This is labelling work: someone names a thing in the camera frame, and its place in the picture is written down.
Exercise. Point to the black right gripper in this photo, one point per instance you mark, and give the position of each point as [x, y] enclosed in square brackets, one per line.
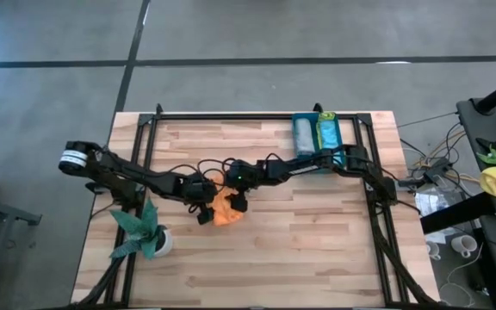
[246, 174]

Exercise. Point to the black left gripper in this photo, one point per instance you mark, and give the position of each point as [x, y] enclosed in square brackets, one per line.
[200, 191]

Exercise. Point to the orange microfiber towel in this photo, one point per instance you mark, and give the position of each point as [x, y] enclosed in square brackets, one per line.
[226, 213]

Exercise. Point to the teal plastic basket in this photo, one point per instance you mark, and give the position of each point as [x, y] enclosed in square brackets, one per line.
[301, 159]

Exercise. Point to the grey microfiber towel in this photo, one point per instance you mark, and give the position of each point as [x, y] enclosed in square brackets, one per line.
[305, 135]

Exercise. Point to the turquoise microfiber towel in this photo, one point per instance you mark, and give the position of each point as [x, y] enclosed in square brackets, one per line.
[330, 135]

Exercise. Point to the lime green microfiber towel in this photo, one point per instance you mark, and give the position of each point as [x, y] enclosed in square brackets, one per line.
[328, 115]

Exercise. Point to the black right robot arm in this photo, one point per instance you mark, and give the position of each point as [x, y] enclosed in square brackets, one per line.
[317, 165]

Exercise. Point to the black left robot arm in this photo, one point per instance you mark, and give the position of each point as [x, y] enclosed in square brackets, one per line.
[144, 176]

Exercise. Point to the white plant pot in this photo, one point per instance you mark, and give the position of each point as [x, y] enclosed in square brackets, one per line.
[167, 243]

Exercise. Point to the green artificial plant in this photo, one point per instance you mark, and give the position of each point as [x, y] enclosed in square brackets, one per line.
[138, 228]

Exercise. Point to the grey metal stand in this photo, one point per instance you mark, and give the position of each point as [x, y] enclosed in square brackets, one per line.
[11, 215]

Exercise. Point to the clear plastic bag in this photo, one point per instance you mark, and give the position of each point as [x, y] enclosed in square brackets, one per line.
[435, 204]

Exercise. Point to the black power strip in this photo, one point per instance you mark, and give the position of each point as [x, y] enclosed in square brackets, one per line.
[439, 165]

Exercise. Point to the white mug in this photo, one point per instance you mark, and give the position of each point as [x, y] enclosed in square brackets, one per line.
[433, 249]
[463, 245]

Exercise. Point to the black desk crossbar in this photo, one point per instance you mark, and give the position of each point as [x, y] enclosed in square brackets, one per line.
[454, 215]

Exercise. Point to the dark grey side table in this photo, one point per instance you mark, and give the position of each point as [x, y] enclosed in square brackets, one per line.
[474, 125]

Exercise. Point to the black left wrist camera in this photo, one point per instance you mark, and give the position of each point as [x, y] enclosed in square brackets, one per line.
[205, 217]

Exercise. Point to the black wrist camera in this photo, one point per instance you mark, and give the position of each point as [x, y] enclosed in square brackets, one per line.
[205, 217]
[239, 203]

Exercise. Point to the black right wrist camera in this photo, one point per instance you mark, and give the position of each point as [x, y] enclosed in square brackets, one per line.
[239, 203]

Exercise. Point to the black aluminium table frame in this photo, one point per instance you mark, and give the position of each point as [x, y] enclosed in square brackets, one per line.
[231, 116]

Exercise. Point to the black frame clamp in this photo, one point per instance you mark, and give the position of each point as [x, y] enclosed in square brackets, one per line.
[158, 107]
[318, 107]

